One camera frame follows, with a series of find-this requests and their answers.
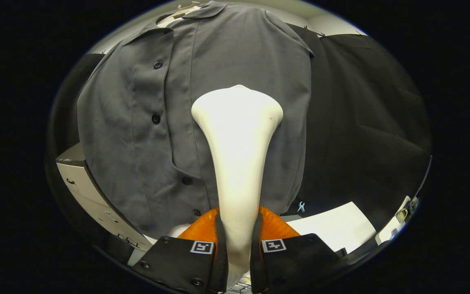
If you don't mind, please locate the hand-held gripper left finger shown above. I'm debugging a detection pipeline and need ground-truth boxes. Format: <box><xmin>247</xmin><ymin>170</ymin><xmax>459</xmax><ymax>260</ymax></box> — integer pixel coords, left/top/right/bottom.
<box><xmin>132</xmin><ymin>206</ymin><xmax>228</xmax><ymax>294</ymax></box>

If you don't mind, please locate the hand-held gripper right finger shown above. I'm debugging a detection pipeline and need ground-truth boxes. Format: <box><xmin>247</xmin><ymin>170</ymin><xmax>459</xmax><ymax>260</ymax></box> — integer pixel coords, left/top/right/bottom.
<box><xmin>251</xmin><ymin>205</ymin><xmax>344</xmax><ymax>293</ymax></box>

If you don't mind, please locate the white garment steamer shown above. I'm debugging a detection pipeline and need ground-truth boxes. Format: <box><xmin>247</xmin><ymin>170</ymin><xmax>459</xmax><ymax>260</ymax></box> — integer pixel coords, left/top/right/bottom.
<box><xmin>191</xmin><ymin>85</ymin><xmax>284</xmax><ymax>288</ymax></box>

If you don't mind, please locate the grey button-up shirt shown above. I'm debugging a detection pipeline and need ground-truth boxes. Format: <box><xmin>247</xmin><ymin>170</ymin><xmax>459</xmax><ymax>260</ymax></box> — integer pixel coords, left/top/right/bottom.
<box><xmin>77</xmin><ymin>1</ymin><xmax>314</xmax><ymax>239</ymax></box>

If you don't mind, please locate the grey drawer cabinet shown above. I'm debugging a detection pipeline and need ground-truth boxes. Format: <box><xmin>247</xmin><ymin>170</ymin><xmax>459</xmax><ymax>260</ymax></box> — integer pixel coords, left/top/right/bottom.
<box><xmin>55</xmin><ymin>143</ymin><xmax>154</xmax><ymax>252</ymax></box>

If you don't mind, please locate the black backdrop cloth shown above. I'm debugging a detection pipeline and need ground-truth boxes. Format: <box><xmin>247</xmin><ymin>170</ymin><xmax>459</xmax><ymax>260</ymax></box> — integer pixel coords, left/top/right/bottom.
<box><xmin>47</xmin><ymin>24</ymin><xmax>432</xmax><ymax>229</ymax></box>

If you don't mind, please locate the row of black backdrop clips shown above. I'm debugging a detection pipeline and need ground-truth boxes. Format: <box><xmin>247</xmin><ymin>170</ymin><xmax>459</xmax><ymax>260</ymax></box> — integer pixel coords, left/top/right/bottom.
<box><xmin>302</xmin><ymin>27</ymin><xmax>364</xmax><ymax>39</ymax></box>

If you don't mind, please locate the white mannequin torso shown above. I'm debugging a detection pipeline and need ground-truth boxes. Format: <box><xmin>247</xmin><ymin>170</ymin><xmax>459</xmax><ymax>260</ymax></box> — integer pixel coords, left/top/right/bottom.
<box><xmin>157</xmin><ymin>2</ymin><xmax>201</xmax><ymax>238</ymax></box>

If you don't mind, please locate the white device with cables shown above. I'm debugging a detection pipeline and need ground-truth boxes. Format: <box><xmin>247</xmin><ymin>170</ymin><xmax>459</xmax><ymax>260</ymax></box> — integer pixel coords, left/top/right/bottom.
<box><xmin>376</xmin><ymin>196</ymin><xmax>419</xmax><ymax>245</ymax></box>

